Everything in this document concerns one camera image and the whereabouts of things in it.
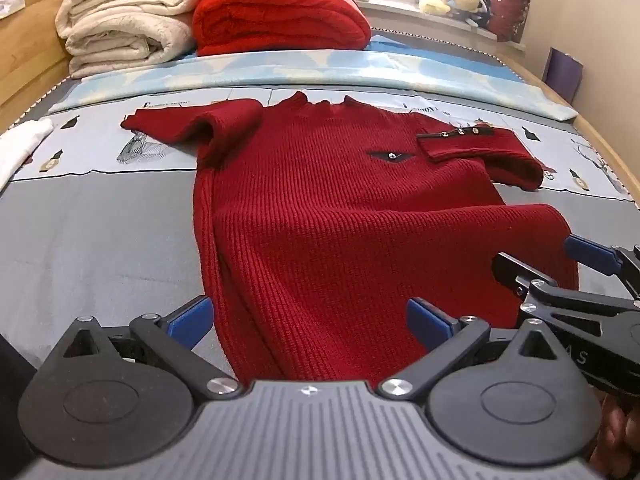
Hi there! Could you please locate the dark red cushion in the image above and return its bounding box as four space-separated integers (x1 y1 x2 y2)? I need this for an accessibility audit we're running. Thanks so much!
487 0 532 42

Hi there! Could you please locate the dark red knit sweater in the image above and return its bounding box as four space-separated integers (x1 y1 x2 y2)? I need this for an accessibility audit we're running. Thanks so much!
121 91 581 392

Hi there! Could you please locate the purple paper bag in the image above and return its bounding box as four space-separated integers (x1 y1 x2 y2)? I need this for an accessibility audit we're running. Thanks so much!
542 47 585 107

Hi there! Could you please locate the folded red blanket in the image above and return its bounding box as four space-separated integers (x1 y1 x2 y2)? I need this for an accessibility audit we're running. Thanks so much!
192 0 372 57

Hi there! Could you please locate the plush bear toy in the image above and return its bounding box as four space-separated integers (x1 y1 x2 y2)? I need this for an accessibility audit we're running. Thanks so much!
447 0 496 27

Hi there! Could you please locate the printed grey bedsheet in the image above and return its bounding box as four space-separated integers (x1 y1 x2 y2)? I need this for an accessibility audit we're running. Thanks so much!
0 85 640 386

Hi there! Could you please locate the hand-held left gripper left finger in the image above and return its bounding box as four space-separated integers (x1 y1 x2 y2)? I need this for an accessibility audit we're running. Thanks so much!
44 296 246 402

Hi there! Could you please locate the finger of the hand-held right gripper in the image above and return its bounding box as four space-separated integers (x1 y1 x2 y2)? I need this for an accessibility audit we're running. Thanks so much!
491 252 640 337
564 234 640 307

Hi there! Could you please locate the light blue quilt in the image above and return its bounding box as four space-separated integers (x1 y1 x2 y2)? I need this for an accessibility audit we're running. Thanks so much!
47 30 579 122

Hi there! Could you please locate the folded cream blanket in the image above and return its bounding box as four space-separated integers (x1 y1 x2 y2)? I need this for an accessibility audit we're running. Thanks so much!
56 0 206 80

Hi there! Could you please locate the white cloth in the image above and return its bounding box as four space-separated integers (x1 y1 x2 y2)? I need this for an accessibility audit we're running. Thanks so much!
0 117 55 187

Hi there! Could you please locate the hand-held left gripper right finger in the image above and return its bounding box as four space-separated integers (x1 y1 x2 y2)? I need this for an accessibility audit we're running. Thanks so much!
377 298 577 404

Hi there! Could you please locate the person's right hand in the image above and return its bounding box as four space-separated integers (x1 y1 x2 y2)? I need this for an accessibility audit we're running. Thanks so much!
587 392 640 480

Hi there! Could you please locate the grey window sill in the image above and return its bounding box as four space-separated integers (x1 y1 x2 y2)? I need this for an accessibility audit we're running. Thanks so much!
356 0 527 52

